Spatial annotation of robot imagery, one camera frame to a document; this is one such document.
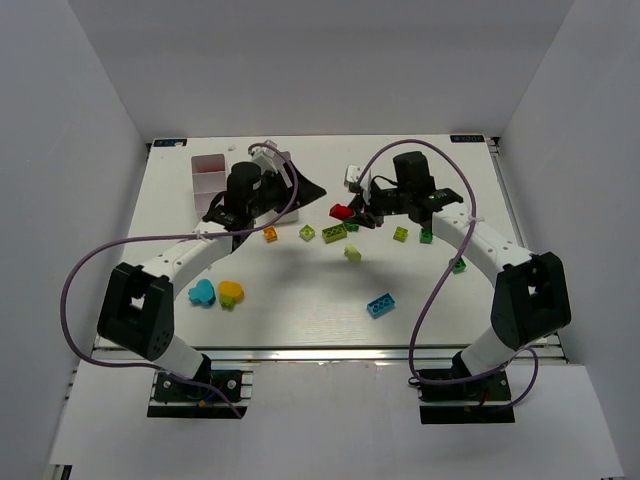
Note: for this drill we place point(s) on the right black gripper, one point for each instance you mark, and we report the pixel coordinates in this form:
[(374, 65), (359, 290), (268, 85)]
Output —
[(372, 208)]

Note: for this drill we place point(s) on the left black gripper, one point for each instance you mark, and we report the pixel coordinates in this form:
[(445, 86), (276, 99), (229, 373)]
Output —
[(288, 189)]

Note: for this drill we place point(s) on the dark green lego brick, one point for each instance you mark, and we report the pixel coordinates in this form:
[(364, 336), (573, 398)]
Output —
[(351, 227)]

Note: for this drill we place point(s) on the red lego brick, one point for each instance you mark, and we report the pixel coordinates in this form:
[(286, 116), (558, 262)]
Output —
[(340, 212)]

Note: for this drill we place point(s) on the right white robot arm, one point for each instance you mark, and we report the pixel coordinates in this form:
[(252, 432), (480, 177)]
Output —
[(530, 298)]

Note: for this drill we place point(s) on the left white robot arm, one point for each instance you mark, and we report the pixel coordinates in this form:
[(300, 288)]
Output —
[(137, 313)]

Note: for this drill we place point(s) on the right white divided container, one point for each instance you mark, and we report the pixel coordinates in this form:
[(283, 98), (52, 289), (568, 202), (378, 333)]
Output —
[(290, 217)]

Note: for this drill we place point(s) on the white divided container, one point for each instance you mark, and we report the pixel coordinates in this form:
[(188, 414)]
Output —
[(290, 217), (209, 173)]

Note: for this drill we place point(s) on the lime 2x3 lego brick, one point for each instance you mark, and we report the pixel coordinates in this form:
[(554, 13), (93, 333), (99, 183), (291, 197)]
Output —
[(334, 233)]

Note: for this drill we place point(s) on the pale green lego piece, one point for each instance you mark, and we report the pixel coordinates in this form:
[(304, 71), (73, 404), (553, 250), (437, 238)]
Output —
[(352, 253)]

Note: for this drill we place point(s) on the lime lego brick right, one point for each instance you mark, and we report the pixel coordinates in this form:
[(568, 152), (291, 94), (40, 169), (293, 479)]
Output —
[(400, 234)]

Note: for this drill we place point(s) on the orange small lego brick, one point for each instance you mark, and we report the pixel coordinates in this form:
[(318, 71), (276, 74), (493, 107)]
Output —
[(270, 234)]

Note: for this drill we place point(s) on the green lego brick middle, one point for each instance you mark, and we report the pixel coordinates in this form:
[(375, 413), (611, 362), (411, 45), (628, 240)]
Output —
[(426, 236)]

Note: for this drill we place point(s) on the blue 2x3 lego brick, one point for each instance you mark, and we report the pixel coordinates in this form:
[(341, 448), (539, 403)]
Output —
[(381, 305)]

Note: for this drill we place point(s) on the left white divided container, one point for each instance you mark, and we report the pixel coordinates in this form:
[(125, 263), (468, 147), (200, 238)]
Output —
[(209, 173)]

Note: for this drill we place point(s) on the green lego lower right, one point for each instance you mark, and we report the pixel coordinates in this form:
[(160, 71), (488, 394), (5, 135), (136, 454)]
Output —
[(458, 266)]

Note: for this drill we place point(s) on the yellow heart lego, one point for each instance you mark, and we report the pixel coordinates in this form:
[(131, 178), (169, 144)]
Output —
[(230, 293)]

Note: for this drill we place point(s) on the blue heart lego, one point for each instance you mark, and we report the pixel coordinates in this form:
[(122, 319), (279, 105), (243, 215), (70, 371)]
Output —
[(202, 294)]

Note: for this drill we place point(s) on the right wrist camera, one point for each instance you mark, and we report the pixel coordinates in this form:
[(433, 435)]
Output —
[(357, 180)]

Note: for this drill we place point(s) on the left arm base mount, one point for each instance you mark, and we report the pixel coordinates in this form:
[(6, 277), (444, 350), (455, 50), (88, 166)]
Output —
[(217, 392)]

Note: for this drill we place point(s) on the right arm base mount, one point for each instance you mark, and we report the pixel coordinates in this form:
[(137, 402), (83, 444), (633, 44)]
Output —
[(484, 401)]

